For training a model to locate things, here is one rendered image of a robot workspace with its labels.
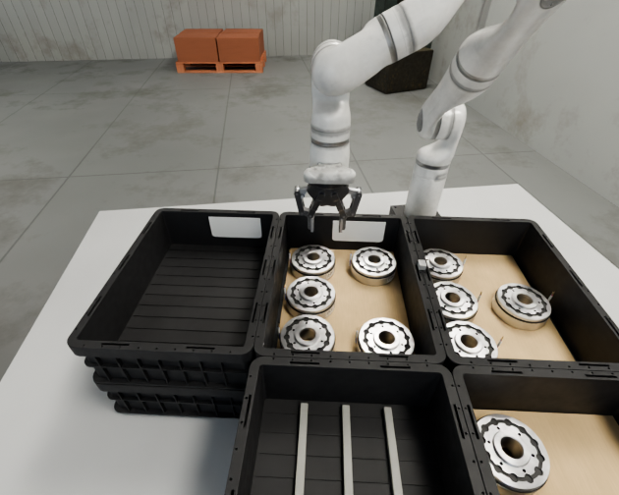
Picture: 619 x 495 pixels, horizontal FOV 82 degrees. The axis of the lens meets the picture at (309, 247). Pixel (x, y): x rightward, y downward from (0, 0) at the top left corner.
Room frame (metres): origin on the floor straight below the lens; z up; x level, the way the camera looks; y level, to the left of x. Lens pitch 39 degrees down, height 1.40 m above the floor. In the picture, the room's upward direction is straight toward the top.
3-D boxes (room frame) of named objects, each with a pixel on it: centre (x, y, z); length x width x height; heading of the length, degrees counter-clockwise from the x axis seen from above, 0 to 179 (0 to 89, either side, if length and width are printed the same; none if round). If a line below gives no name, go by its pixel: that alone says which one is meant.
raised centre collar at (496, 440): (0.21, -0.29, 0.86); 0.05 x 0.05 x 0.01
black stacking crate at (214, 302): (0.52, 0.23, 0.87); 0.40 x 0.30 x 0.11; 178
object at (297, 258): (0.62, -0.01, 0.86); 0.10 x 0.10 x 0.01
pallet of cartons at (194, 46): (6.39, 1.41, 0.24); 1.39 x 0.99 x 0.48; 98
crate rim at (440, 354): (0.51, -0.07, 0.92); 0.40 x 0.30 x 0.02; 178
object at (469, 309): (0.50, -0.29, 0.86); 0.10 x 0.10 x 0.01
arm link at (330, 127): (0.63, -0.04, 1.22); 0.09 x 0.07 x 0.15; 2
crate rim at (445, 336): (0.50, -0.37, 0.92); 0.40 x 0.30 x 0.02; 178
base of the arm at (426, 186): (0.90, -0.33, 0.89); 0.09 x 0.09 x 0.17; 7
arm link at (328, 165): (0.60, -0.04, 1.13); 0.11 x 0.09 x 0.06; 178
